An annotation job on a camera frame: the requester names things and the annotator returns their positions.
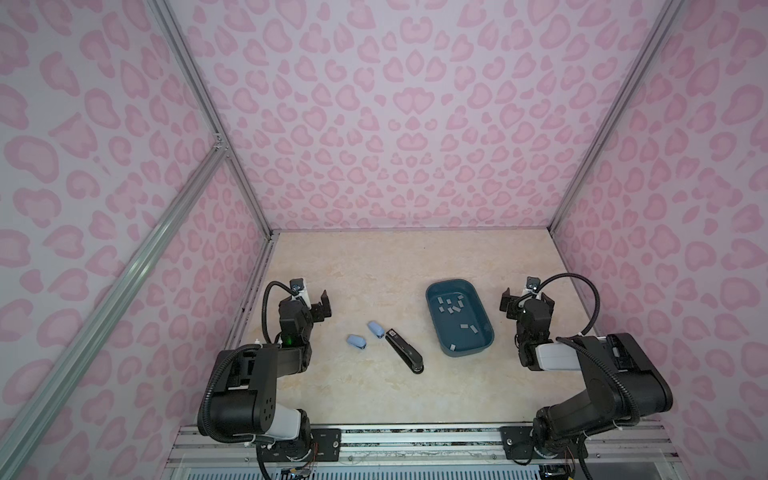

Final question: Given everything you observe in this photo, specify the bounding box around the light blue mini stapler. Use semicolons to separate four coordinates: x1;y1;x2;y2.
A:
367;321;386;338
346;334;367;350

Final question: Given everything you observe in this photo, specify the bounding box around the black stapler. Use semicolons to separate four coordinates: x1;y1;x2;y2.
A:
385;329;424;374

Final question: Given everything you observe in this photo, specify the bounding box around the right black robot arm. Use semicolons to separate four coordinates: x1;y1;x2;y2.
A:
499;290;674;465

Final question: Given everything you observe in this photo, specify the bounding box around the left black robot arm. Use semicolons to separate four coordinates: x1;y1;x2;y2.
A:
197;292;332;461

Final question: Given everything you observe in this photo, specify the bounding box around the teal plastic tray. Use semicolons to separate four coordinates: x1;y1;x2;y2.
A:
425;279;495;358

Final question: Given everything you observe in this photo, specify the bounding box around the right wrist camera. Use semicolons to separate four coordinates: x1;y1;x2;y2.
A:
524;276;542;296

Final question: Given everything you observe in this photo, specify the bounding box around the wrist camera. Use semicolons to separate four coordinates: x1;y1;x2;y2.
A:
524;276;542;296
289;278;311;307

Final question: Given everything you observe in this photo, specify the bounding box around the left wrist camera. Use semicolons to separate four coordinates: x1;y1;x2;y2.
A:
289;278;311;307

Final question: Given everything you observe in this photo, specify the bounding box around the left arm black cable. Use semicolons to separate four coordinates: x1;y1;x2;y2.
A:
260;280;299;345

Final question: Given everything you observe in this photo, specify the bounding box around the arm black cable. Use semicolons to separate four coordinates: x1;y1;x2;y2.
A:
536;272;602;337
260;280;299;345

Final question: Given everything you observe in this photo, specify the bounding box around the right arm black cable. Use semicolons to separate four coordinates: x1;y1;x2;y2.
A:
536;272;602;337

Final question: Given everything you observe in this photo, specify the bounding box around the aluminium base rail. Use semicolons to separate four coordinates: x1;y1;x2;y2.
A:
162;421;687;479

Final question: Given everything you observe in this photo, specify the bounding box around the aluminium frame strut left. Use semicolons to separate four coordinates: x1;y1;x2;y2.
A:
1;142;229;479

